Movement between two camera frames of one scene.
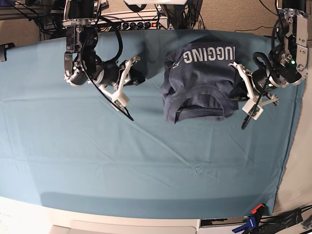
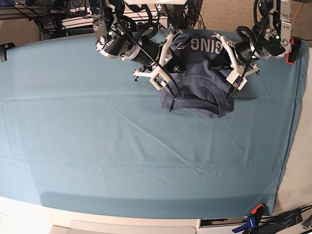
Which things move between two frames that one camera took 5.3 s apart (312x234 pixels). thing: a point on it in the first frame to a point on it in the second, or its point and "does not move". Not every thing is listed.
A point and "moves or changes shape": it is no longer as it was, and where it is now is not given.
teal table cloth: x=67 y=147 does not move
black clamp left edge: x=3 y=48 does not move
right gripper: x=262 y=82 to x=244 y=51
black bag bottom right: x=271 y=224 does not move
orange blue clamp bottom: x=252 y=221 does not move
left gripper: x=111 y=72 to x=148 y=54
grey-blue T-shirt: x=198 y=81 moves or changes shape
